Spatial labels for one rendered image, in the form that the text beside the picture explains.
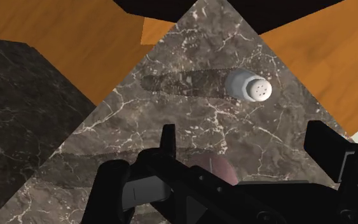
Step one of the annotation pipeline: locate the white salt shaker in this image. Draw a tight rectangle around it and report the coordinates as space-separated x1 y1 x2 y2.
224 69 273 102

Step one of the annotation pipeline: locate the reddish brown round object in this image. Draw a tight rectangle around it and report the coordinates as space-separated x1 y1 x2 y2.
187 152 240 187

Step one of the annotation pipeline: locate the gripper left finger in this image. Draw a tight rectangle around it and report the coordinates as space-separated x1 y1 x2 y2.
81 123 279 224

